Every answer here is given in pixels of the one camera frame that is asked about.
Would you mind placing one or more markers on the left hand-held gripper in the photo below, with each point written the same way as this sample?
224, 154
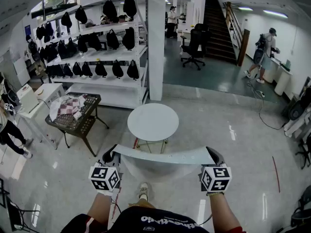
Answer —
104, 178

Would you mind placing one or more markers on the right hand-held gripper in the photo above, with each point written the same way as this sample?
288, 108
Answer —
216, 178

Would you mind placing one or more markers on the light blue floral tablecloth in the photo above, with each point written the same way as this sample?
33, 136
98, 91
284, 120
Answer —
165, 158

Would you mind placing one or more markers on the person's right forearm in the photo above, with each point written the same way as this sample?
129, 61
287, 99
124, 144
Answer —
222, 212

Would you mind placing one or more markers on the person's left forearm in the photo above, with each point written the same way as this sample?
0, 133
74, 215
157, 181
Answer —
99, 207

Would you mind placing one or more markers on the white wristband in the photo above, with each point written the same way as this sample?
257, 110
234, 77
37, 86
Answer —
105, 193

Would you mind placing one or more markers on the person's white shoe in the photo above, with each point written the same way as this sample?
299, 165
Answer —
144, 189

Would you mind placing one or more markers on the white round table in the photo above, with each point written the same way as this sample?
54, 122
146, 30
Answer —
153, 120

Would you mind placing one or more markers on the small white packet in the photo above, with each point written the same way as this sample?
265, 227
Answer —
77, 115

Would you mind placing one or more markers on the person's beige shorts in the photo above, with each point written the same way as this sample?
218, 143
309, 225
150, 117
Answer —
143, 204

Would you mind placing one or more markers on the red floor tape strip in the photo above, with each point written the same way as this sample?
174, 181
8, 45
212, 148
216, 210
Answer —
276, 173

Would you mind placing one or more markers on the white metal shelving rack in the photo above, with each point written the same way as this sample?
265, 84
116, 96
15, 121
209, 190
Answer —
109, 91

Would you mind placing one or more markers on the red checked cloth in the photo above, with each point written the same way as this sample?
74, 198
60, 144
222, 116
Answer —
70, 105

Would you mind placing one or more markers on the checkered folded cloths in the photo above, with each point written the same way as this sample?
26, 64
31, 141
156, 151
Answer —
54, 108

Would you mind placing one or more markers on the white power strip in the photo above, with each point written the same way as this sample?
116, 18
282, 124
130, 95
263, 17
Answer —
262, 94

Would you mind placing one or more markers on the person's black and red shirt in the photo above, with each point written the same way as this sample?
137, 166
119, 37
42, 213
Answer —
158, 223

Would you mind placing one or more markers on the black rolling chair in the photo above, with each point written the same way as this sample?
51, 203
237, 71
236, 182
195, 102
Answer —
305, 152

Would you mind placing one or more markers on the black oval device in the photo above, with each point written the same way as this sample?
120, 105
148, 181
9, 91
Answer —
295, 111

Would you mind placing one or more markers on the white cabinet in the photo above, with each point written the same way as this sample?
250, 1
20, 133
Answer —
51, 91

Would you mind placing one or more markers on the yellow banana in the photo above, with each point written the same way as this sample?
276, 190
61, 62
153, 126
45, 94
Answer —
40, 92

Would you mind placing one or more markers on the white counter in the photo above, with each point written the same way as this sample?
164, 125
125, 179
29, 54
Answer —
283, 81

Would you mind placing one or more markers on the white box appliance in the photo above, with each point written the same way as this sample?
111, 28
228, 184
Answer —
28, 98

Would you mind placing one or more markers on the white square pillar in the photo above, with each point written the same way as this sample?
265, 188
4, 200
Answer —
156, 57

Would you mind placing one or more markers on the brown wooden stair handrail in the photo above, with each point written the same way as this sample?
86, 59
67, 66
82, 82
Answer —
243, 47

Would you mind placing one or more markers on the grey equipment case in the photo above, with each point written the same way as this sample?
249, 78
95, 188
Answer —
104, 44

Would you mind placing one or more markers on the black metal stand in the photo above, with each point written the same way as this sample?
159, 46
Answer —
14, 217

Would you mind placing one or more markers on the black office chair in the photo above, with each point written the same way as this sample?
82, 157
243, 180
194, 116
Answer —
195, 42

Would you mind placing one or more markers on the dark wooden staircase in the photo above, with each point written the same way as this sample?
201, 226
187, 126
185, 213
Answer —
216, 33

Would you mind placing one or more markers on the white desk with curved legs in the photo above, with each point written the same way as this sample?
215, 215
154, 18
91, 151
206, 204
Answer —
185, 33

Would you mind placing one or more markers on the white desk fan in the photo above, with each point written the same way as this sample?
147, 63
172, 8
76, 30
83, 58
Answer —
90, 22

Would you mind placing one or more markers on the rows of black bags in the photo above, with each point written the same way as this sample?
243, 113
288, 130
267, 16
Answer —
109, 8

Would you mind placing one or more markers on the white desk frame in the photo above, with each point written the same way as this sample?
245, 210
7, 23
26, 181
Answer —
294, 127

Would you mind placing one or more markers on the wall tube light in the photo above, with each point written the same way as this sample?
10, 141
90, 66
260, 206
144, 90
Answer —
275, 13
245, 8

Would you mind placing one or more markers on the blue wall poster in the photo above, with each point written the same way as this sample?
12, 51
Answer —
27, 30

